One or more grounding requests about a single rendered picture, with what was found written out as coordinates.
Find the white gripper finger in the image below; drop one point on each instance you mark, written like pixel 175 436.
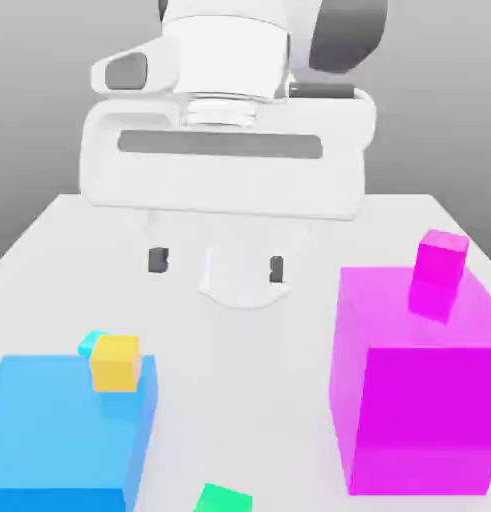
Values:
pixel 277 270
pixel 158 260

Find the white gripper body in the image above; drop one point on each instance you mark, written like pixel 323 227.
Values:
pixel 221 180

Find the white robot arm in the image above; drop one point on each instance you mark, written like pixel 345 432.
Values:
pixel 229 52

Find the small cyan cube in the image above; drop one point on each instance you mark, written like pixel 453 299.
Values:
pixel 87 344

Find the small yellow cube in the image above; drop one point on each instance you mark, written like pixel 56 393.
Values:
pixel 114 364

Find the small magenta cube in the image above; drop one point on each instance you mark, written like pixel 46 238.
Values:
pixel 437 272

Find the small green cube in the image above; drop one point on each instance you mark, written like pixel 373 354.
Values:
pixel 223 500

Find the large blue box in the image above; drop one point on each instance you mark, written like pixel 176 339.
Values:
pixel 57 432

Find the large magenta box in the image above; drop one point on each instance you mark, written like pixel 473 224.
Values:
pixel 425 416

